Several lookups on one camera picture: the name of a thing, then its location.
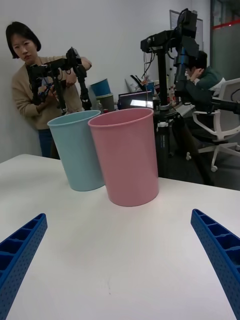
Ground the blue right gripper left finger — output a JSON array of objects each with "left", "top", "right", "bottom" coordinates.
[{"left": 0, "top": 212, "right": 48, "bottom": 320}]

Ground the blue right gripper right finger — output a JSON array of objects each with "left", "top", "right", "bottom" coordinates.
[{"left": 190, "top": 208, "right": 240, "bottom": 320}]

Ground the black control arm rig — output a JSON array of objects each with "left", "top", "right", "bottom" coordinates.
[{"left": 26, "top": 46, "right": 93, "bottom": 116}]

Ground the pale blue plastic bin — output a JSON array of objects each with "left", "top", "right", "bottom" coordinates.
[{"left": 46, "top": 109, "right": 106, "bottom": 192}]

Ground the white office chair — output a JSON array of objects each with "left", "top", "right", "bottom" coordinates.
[{"left": 186, "top": 77, "right": 240, "bottom": 173}]

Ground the pink plastic bin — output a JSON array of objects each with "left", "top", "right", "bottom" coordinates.
[{"left": 87, "top": 107, "right": 160, "bottom": 208}]

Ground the standing person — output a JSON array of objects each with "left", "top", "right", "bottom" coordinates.
[{"left": 5, "top": 21, "right": 93, "bottom": 161}]

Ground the seated person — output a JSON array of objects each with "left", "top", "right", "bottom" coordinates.
[{"left": 184, "top": 51, "right": 226, "bottom": 142}]

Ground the black tripod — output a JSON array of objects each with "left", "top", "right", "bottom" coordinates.
[{"left": 151, "top": 48, "right": 216, "bottom": 187}]

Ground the grey-green plastic bin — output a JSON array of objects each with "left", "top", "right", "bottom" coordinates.
[{"left": 96, "top": 92, "right": 116, "bottom": 113}]

